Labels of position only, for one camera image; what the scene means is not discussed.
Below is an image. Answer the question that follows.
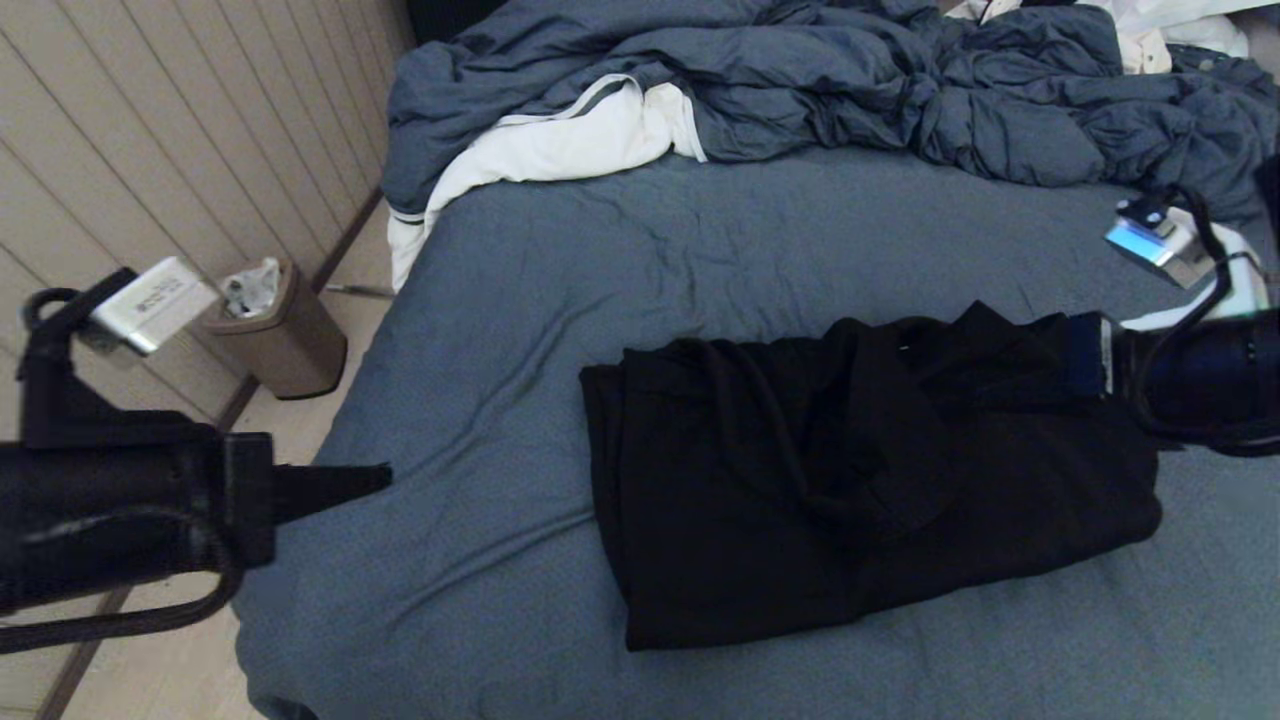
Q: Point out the black zip hoodie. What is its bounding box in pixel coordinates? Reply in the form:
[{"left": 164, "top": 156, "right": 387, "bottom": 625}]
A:
[{"left": 580, "top": 302, "right": 1164, "bottom": 653}]

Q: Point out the beige trash bin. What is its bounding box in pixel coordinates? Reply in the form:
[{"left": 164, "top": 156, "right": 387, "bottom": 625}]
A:
[{"left": 203, "top": 258, "right": 348, "bottom": 399}]

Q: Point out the blue bed sheet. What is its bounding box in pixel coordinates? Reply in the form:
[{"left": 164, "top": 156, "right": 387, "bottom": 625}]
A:
[{"left": 230, "top": 145, "right": 1280, "bottom": 720}]

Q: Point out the white plastic bin bag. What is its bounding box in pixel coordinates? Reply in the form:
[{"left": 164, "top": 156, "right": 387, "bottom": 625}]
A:
[{"left": 220, "top": 256, "right": 284, "bottom": 321}]

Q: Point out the cream crumpled garment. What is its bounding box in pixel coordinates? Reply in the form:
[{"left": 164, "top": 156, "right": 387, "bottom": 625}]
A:
[{"left": 945, "top": 0, "right": 1173, "bottom": 75}]

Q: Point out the white pillow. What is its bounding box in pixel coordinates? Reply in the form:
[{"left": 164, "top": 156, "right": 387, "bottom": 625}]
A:
[{"left": 1085, "top": 0, "right": 1280, "bottom": 59}]

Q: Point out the dark headboard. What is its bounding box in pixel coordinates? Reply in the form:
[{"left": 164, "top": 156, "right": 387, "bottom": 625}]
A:
[{"left": 405, "top": 0, "right": 511, "bottom": 46}]

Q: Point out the crumpled blue duvet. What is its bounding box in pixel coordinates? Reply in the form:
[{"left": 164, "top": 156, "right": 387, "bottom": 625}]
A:
[{"left": 383, "top": 0, "right": 1280, "bottom": 223}]

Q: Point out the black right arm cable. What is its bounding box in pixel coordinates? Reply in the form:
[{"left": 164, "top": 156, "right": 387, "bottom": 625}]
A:
[{"left": 1128, "top": 185, "right": 1280, "bottom": 459}]

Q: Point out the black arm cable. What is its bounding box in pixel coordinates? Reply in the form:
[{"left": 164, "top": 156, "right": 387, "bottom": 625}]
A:
[
  {"left": 1128, "top": 185, "right": 1280, "bottom": 459},
  {"left": 0, "top": 510, "right": 243, "bottom": 656}
]

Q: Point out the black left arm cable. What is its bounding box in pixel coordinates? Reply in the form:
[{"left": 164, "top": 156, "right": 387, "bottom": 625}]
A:
[{"left": 0, "top": 510, "right": 243, "bottom": 656}]

